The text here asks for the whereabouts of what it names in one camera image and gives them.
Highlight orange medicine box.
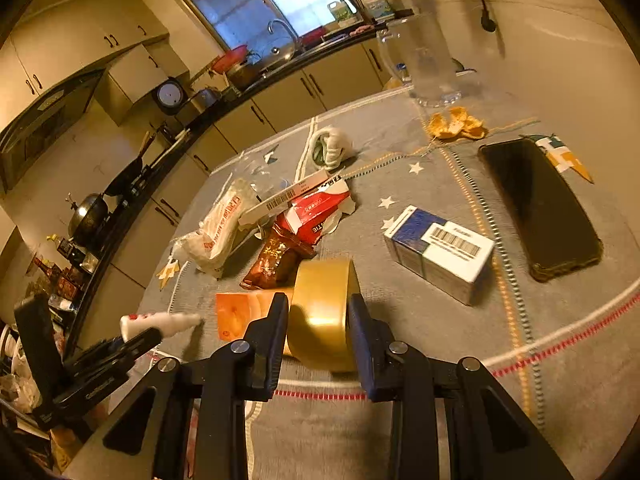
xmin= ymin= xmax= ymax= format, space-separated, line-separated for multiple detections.
xmin=215 ymin=287 xmax=294 ymax=342

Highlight white ointment tube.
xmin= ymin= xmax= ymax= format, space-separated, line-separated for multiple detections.
xmin=119 ymin=312 xmax=203 ymax=342

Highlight gold tape roll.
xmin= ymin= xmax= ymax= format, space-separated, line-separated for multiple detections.
xmin=286 ymin=259 xmax=360 ymax=373

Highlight brown snack wrapper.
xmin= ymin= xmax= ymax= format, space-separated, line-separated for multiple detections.
xmin=240 ymin=224 xmax=316 ymax=290

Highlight white printed plastic bag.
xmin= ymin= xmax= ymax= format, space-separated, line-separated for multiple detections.
xmin=171 ymin=178 xmax=258 ymax=278

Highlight blue white medicine box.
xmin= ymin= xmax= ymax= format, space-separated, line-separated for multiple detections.
xmin=383 ymin=205 xmax=495 ymax=306

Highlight red torn paper box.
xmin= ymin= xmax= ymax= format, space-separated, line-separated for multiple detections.
xmin=276 ymin=176 xmax=356 ymax=246

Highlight long white barcode box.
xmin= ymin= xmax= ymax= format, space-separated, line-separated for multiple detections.
xmin=239 ymin=169 xmax=329 ymax=228

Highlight steel wok with lid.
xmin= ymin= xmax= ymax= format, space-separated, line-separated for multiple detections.
xmin=65 ymin=193 xmax=110 ymax=249

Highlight grey patterned tablecloth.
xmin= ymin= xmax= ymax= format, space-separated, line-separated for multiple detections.
xmin=132 ymin=90 xmax=639 ymax=479

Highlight black smartphone in case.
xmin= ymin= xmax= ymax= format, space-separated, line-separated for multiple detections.
xmin=478 ymin=138 xmax=603 ymax=283

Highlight clear plastic cup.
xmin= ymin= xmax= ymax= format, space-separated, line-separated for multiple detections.
xmin=236 ymin=156 xmax=290 ymax=202

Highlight black frying pan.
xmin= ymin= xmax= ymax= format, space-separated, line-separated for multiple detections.
xmin=104 ymin=130 xmax=155 ymax=197

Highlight orange peel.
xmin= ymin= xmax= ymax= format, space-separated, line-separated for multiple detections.
xmin=426 ymin=106 xmax=488 ymax=141

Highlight red colander bowl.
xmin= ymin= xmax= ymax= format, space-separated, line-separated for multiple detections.
xmin=210 ymin=44 xmax=250 ymax=75

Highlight sink faucet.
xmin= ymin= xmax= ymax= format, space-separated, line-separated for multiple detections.
xmin=266 ymin=17 xmax=304 ymax=53

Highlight glass beer mug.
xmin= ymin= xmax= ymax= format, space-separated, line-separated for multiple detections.
xmin=378 ymin=14 xmax=461 ymax=107

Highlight green detergent bottle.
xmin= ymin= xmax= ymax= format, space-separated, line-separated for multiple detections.
xmin=328 ymin=0 xmax=358 ymax=28

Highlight upper wall cabinet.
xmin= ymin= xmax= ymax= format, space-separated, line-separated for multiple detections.
xmin=1 ymin=0 xmax=169 ymax=127

